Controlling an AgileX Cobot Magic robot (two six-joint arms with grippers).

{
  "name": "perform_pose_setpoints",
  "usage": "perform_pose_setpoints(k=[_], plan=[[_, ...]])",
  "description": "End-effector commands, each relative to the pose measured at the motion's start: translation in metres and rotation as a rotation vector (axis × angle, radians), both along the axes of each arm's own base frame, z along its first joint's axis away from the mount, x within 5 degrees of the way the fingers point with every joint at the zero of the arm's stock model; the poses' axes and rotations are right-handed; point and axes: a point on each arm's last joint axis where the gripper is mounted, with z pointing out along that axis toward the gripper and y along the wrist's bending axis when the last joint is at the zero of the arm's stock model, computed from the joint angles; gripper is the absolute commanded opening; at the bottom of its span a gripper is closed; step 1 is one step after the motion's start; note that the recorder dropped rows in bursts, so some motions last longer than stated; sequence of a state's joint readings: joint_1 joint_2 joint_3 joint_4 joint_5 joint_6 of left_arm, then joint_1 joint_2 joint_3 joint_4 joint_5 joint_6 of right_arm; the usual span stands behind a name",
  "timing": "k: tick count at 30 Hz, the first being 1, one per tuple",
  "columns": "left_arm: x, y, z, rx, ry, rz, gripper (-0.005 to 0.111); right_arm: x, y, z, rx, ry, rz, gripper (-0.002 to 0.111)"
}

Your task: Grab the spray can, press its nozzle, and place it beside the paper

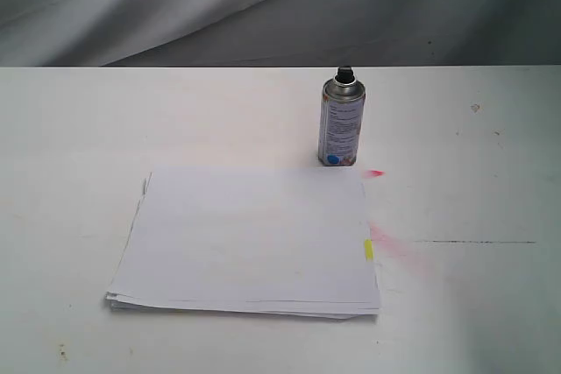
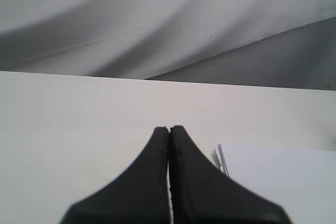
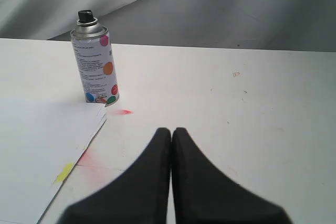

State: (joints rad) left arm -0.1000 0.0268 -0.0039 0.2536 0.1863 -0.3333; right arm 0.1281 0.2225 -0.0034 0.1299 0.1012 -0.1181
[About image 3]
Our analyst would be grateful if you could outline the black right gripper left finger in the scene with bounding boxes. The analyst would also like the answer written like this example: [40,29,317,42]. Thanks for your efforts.
[58,127,171,223]

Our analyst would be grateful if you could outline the white paper stack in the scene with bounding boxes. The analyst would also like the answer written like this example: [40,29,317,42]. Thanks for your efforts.
[1,100,106,223]

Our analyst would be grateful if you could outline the spray paint can colourful dots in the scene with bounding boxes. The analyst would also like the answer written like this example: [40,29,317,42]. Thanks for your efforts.
[70,10,120,106]

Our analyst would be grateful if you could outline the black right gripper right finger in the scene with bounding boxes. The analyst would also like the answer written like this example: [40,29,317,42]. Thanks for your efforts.
[171,127,292,223]

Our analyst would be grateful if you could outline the grey backdrop cloth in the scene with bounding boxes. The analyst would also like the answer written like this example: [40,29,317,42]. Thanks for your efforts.
[1,0,335,51]

